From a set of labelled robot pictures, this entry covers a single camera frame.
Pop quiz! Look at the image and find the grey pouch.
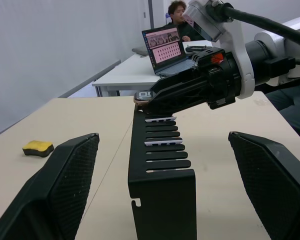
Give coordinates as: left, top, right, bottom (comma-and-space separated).
131, 46, 149, 56

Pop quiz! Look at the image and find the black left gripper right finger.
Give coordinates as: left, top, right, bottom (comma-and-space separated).
228, 130, 300, 240

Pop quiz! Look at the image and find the white office table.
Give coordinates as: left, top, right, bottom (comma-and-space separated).
91, 39, 214, 98

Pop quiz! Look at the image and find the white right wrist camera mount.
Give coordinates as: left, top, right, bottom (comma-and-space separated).
184, 0, 256, 100

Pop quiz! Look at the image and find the dark grey fabric object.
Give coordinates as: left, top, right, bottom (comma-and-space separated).
264, 84, 300, 147

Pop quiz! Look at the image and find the open grey laptop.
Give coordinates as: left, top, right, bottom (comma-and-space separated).
141, 24, 196, 77

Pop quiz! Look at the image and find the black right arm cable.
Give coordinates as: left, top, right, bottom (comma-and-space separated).
206, 0, 300, 76

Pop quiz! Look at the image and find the black slotted metal stand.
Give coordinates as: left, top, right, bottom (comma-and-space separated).
127, 108, 198, 240

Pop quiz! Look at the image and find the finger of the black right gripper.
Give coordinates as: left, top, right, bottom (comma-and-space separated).
145, 83, 211, 115
149, 68, 209, 98

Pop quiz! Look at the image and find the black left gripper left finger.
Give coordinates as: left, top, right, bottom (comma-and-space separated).
0, 133, 100, 240

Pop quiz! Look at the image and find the white perforated watch strap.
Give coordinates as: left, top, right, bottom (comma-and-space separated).
144, 115, 178, 124
144, 138, 185, 147

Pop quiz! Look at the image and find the rose gold watch body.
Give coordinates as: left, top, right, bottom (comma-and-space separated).
133, 90, 158, 111

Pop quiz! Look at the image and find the seated person in dark top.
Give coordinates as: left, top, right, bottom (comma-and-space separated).
162, 0, 206, 42

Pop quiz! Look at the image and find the yellow and black sponge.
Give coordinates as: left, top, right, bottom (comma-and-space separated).
22, 140, 55, 159

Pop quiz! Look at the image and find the black handheld controller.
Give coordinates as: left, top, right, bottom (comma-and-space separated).
184, 44, 209, 54

